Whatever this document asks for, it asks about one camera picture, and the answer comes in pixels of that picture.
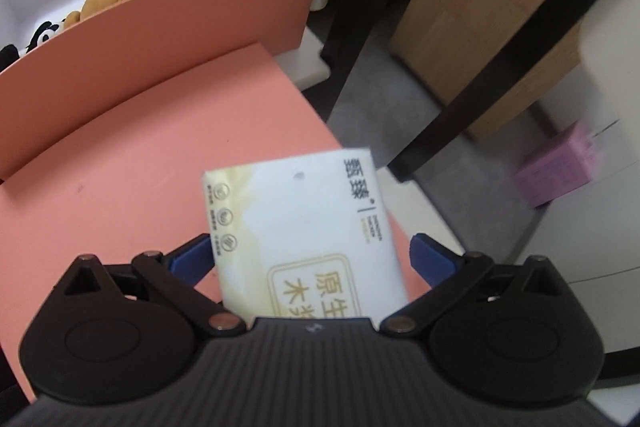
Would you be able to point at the wooden cabinet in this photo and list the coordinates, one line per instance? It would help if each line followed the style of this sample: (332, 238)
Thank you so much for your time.
(490, 22)

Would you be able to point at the white tissue pack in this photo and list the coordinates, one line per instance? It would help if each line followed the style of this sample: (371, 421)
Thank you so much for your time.
(300, 232)

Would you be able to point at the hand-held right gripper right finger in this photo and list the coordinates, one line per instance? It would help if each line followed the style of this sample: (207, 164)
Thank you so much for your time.
(425, 257)

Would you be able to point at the pink box lid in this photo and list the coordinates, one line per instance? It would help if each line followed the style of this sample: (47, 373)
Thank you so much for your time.
(150, 157)

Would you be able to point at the black and white plush toy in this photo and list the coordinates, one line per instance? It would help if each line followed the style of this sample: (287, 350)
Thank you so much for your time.
(30, 42)

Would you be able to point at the pink storage box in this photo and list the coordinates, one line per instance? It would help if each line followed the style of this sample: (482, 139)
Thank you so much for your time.
(165, 37)

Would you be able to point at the purple box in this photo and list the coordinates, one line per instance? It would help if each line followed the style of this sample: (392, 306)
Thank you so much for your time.
(560, 169)

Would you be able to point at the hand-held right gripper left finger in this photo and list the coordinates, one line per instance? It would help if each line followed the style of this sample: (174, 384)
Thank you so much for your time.
(192, 259)

